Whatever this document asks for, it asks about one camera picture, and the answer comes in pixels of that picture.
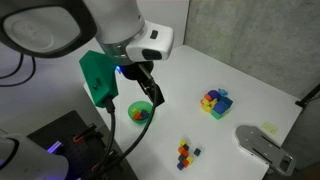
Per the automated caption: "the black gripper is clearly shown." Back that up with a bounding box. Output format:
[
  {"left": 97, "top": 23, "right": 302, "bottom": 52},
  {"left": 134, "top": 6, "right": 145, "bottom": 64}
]
[{"left": 120, "top": 61, "right": 166, "bottom": 108}]

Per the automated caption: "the green plastic bowl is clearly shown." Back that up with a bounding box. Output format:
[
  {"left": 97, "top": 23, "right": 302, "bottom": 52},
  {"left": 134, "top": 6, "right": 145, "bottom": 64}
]
[{"left": 128, "top": 100, "right": 154, "bottom": 125}]

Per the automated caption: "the large green toy block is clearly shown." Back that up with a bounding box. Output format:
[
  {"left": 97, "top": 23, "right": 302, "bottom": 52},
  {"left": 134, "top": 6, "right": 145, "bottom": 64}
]
[{"left": 210, "top": 109, "right": 232, "bottom": 121}]

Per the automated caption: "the large blue toy block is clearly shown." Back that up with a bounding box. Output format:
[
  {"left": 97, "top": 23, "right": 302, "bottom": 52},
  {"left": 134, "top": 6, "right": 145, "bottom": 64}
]
[{"left": 213, "top": 96, "right": 234, "bottom": 115}]

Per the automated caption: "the large yellow toy piece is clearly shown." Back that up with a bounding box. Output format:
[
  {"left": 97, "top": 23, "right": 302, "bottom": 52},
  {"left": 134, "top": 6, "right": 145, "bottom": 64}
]
[{"left": 200, "top": 98, "right": 218, "bottom": 114}]

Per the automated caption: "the large purple toy piece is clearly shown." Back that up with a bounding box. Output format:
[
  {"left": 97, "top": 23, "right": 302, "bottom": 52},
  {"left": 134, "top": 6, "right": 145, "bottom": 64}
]
[{"left": 207, "top": 89, "right": 222, "bottom": 101}]

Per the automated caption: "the light blue toy piece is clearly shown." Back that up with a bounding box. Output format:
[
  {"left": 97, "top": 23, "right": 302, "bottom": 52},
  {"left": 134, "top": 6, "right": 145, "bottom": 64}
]
[{"left": 217, "top": 87, "right": 229, "bottom": 98}]

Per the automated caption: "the red black clamp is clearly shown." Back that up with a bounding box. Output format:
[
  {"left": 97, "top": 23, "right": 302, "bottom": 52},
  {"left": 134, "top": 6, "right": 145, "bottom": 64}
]
[
  {"left": 72, "top": 123, "right": 98, "bottom": 144},
  {"left": 91, "top": 149, "right": 118, "bottom": 173}
]

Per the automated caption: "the yellow sticky note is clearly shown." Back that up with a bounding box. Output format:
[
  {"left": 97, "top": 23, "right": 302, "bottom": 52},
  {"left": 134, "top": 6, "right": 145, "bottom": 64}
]
[{"left": 261, "top": 122, "right": 279, "bottom": 136}]

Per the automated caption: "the black stand pole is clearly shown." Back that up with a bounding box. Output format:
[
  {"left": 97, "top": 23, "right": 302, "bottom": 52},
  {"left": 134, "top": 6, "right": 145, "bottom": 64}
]
[{"left": 294, "top": 83, "right": 320, "bottom": 110}]

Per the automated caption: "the black camera cable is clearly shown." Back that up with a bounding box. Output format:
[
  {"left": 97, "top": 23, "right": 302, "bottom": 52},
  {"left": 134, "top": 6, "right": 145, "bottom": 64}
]
[{"left": 87, "top": 87, "right": 160, "bottom": 180}]

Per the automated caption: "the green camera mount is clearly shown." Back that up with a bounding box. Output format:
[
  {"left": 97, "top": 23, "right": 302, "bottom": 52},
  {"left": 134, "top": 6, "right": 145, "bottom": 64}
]
[{"left": 78, "top": 49, "right": 120, "bottom": 109}]

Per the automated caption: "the black wall cable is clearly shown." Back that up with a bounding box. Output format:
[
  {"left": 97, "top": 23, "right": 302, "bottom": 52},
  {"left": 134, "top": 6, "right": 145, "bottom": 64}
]
[
  {"left": 0, "top": 55, "right": 37, "bottom": 88},
  {"left": 0, "top": 53, "right": 25, "bottom": 81}
]

